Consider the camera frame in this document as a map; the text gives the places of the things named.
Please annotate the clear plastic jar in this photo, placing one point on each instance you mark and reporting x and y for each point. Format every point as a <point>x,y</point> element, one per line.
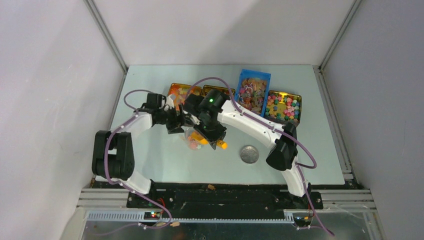
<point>191,143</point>

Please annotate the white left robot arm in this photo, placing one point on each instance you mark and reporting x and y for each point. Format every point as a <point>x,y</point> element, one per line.
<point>113,150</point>

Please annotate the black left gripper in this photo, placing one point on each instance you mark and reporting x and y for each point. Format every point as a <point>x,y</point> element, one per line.
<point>179,121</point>

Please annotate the blue bin of candies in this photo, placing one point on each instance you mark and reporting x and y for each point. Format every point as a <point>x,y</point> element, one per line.
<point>252,90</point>

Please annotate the silver metal jar lid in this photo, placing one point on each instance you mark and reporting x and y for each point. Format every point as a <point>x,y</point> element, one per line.
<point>249,154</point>

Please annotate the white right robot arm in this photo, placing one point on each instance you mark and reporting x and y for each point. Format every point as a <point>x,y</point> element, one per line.
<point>280,139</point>

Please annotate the tin of colourful cube candies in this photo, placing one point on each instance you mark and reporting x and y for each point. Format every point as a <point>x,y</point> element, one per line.
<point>282,107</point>

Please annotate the tin of gummy candies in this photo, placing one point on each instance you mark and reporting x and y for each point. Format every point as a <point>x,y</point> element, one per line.
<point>179,91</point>

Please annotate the tin of lollipops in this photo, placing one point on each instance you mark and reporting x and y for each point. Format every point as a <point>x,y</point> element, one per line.
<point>218,88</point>

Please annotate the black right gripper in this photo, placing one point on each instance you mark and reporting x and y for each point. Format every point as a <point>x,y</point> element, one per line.
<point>212,138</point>

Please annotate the orange plastic scoop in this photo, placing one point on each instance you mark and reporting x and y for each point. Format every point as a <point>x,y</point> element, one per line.
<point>195,136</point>

